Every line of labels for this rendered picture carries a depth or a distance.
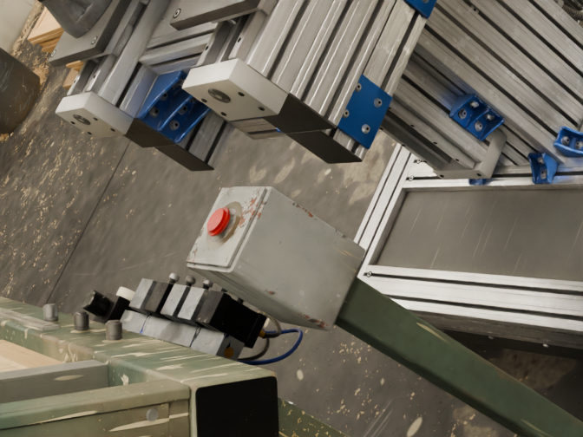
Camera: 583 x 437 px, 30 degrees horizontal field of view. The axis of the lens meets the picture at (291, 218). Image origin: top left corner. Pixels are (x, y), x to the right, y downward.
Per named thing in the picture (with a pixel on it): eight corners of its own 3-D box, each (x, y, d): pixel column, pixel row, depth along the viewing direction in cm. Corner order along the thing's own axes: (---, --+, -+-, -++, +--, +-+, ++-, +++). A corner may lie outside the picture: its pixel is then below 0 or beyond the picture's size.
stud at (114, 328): (125, 340, 162) (124, 320, 161) (109, 342, 160) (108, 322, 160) (118, 338, 164) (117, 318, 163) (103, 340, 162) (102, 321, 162)
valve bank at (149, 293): (343, 330, 169) (225, 259, 158) (304, 414, 166) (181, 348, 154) (194, 302, 211) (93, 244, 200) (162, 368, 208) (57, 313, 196)
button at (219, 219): (242, 213, 135) (229, 205, 134) (228, 242, 134) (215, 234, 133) (226, 213, 138) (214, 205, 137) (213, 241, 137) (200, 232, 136)
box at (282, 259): (372, 252, 141) (269, 183, 132) (335, 335, 138) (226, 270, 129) (321, 248, 151) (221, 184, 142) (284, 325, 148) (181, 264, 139)
